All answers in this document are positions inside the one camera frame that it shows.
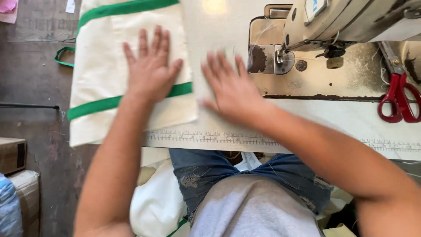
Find person's right hand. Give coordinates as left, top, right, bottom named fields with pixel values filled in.
left=200, top=51, right=266, bottom=124

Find person's left hand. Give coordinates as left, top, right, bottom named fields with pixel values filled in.
left=123, top=25, right=184, bottom=103

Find cream bag with green straps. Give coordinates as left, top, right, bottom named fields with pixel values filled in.
left=54, top=0, right=198, bottom=148

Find measuring tape strip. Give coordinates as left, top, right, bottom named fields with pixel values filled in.
left=146, top=129, right=421, bottom=153

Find person's blue ripped jeans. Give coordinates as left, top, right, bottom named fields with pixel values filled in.
left=168, top=148, right=333, bottom=222

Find person's grey shirt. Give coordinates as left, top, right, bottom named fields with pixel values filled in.
left=188, top=174, right=325, bottom=237

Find beige industrial sewing machine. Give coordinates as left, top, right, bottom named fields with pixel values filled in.
left=247, top=0, right=421, bottom=101

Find black metal rod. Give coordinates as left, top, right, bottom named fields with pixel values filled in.
left=0, top=103, right=61, bottom=111

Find white fabric pile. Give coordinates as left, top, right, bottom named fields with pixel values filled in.
left=130, top=146, right=189, bottom=237

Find cream fabric scraps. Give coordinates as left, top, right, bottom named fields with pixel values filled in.
left=315, top=186, right=358, bottom=237

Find pink cloth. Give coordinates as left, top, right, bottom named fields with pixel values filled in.
left=0, top=0, right=19, bottom=24

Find brown cardboard box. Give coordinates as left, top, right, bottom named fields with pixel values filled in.
left=0, top=137, right=28, bottom=175

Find plastic-wrapped cardboard box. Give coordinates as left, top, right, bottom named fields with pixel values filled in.
left=8, top=170, right=41, bottom=237

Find blue plastic bag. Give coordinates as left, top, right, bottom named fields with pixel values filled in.
left=0, top=173, right=24, bottom=237

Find red-handled scissors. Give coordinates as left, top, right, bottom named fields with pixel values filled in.
left=377, top=41, right=421, bottom=124

